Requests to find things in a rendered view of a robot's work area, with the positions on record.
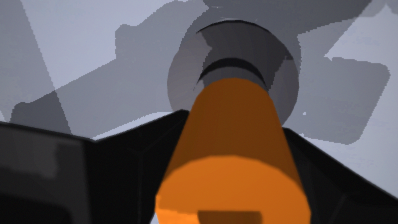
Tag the orange knob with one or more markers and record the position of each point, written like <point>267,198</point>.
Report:
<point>232,163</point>

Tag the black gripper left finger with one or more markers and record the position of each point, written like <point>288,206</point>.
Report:
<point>112,180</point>

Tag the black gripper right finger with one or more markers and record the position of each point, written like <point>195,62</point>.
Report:
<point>335,193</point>

